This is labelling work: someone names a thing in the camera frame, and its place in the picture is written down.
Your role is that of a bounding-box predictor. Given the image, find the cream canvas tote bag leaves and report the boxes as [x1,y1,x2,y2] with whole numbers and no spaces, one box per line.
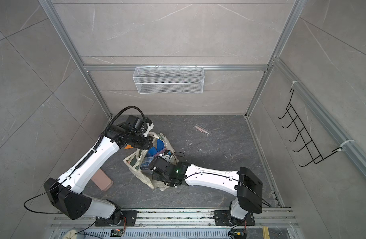
[123,132,179,191]

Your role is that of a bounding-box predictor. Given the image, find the clear case pink compass set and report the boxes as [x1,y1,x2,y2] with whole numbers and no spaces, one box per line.
[194,124,211,135]

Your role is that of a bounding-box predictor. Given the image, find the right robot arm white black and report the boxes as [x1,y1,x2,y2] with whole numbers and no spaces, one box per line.
[148,156,271,221]

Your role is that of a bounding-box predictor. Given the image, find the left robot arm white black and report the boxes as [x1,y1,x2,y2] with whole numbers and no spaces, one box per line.
[44,106,154,225]

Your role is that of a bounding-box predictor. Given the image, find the white round clock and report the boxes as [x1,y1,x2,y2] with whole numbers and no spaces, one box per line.
[62,229,80,239]

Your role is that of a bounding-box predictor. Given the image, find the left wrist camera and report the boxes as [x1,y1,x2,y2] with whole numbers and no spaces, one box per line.
[125,115,154,136]

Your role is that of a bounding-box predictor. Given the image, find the white wire mesh basket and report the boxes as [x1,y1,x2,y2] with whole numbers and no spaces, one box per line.
[133,66,205,94]

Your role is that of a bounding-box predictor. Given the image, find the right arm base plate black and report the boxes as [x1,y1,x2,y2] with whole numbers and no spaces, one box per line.
[213,210,256,227]

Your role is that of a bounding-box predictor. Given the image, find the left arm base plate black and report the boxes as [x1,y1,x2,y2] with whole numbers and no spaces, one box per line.
[95,210,138,227]

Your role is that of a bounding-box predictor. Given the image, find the black wire hook rack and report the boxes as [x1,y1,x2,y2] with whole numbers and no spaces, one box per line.
[277,88,343,167]

